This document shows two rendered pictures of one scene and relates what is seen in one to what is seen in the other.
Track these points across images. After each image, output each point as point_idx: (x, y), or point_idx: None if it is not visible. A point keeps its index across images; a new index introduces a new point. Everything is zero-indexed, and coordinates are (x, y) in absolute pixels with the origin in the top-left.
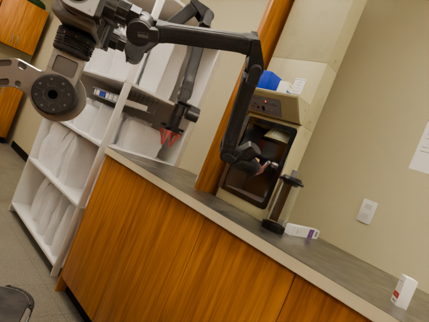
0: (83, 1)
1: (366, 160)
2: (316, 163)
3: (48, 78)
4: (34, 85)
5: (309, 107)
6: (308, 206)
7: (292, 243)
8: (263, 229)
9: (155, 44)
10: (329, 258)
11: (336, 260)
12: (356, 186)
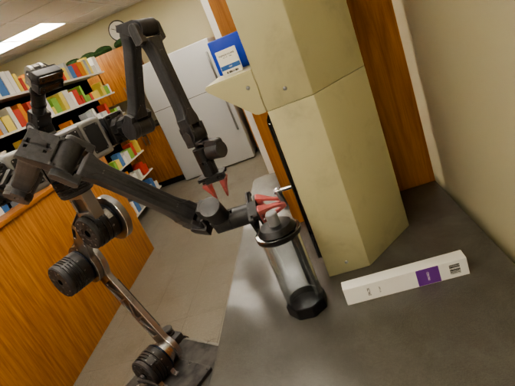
0: None
1: (500, 48)
2: (455, 83)
3: (77, 225)
4: (78, 233)
5: (254, 73)
6: (483, 181)
7: (291, 349)
8: (278, 317)
9: (136, 106)
10: (346, 378)
11: (365, 383)
12: (513, 125)
